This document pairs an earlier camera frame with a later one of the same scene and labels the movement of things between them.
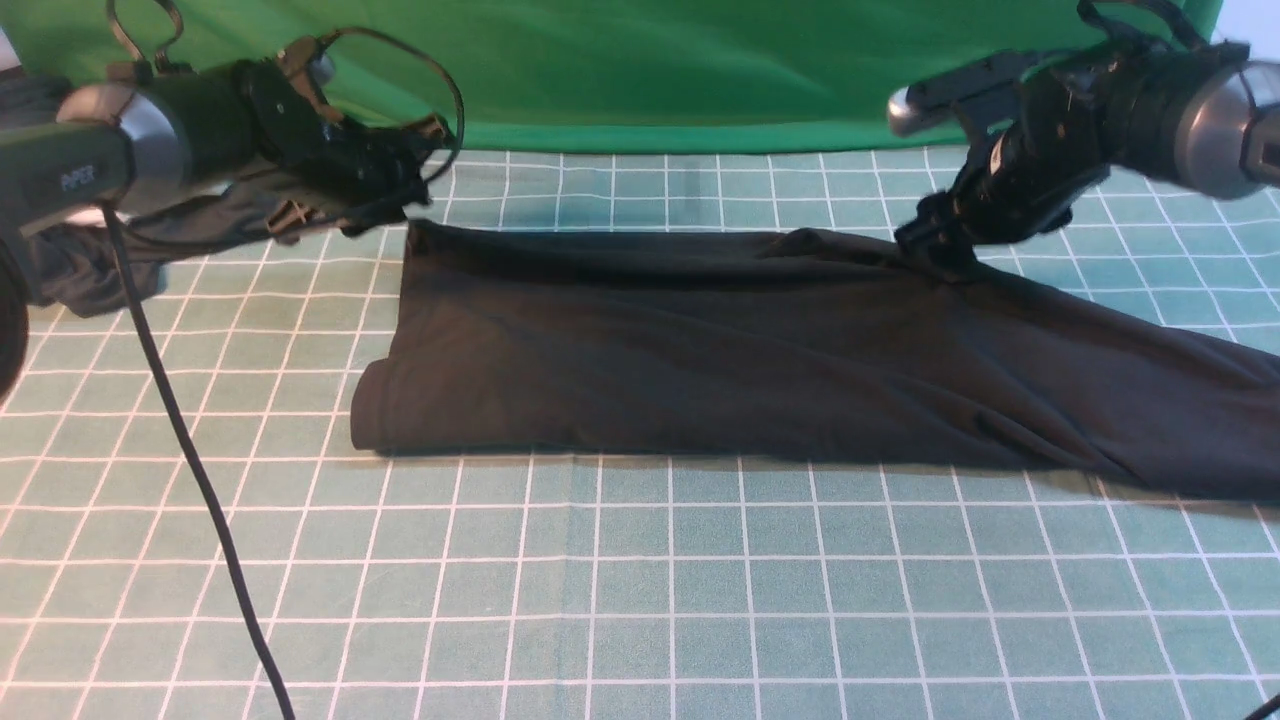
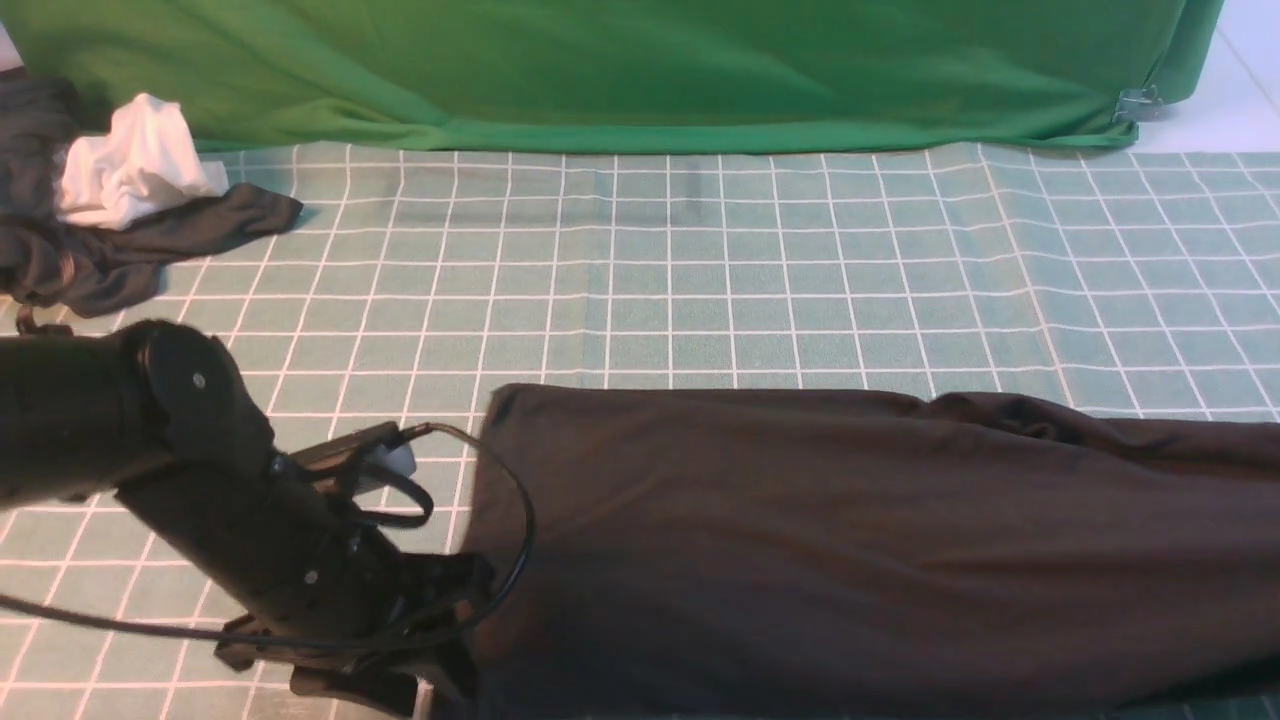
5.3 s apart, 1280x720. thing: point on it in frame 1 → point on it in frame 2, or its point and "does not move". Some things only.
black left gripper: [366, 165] → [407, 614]
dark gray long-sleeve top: [562, 336] → [768, 555]
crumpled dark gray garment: [75, 266] does not move
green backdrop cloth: [609, 76] does not move
